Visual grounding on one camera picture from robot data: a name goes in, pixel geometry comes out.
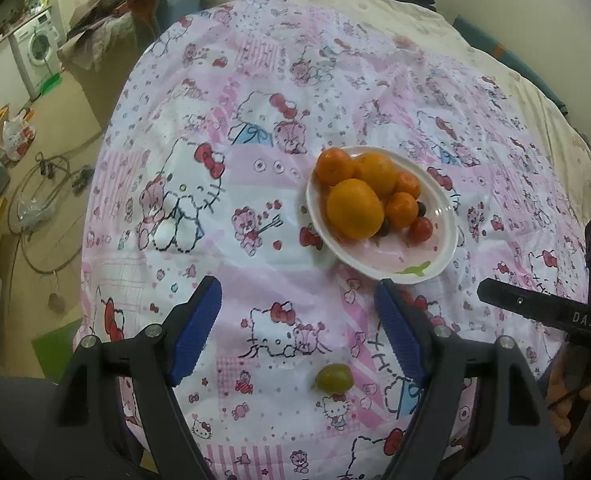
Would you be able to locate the large orange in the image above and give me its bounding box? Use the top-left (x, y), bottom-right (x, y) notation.
top-left (325, 179), bottom-right (384, 240)
top-left (353, 152), bottom-right (399, 200)

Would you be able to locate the right hand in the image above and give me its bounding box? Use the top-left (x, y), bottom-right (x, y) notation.
top-left (545, 346), bottom-right (591, 438)

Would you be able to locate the white plastic bag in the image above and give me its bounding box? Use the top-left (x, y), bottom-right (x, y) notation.
top-left (2, 113), bottom-right (35, 162)

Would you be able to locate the dark clothes pile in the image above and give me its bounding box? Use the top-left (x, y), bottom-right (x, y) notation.
top-left (58, 0), bottom-right (143, 70)

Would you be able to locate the hose cable on floor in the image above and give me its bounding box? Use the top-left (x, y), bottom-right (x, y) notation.
top-left (6, 152), bottom-right (97, 276)

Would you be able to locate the white washing machine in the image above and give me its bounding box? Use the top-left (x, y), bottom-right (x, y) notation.
top-left (9, 9), bottom-right (61, 101)

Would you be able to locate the green grape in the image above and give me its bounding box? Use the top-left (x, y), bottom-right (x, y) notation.
top-left (315, 363), bottom-right (354, 394)

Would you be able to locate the small mandarin orange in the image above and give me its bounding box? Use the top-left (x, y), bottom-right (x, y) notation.
top-left (393, 170), bottom-right (421, 200)

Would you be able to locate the red cherry tomato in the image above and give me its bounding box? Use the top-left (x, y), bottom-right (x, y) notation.
top-left (407, 217), bottom-right (433, 244)

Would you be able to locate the small mandarin plate front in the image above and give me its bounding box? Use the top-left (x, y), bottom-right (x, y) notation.
top-left (384, 192), bottom-right (418, 231)

